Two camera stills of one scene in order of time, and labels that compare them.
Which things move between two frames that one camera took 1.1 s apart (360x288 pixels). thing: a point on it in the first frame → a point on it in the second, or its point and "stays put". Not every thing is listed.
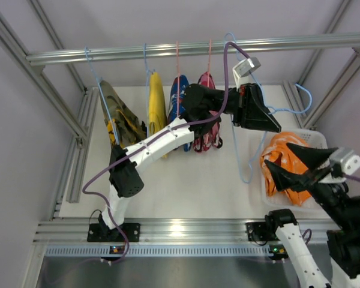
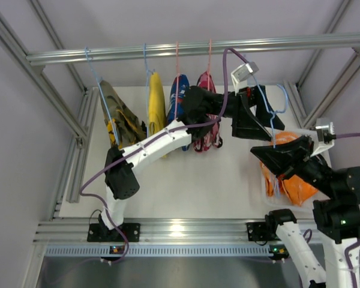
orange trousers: [278, 152] stays put
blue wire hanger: [270, 108] → [272, 113]
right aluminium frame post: [294, 90] stays put
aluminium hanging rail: [238, 47] stays put
